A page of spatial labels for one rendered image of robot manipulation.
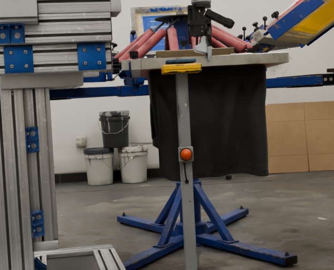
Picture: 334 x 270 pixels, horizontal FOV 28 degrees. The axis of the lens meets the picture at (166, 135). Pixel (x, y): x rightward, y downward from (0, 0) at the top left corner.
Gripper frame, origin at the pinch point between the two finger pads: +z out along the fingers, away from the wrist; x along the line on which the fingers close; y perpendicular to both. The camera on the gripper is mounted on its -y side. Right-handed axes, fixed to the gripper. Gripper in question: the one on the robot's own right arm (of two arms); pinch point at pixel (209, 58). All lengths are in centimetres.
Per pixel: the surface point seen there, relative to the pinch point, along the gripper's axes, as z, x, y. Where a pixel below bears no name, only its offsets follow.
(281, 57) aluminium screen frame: 0.8, 1.8, -26.5
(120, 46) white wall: -45, -471, 43
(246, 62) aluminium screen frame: 2.1, 1.8, -13.5
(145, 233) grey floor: 98, -174, 27
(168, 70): 4.9, 25.5, 16.6
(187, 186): 44, 21, 12
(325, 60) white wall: -19, -471, -176
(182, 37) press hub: -21, -139, 0
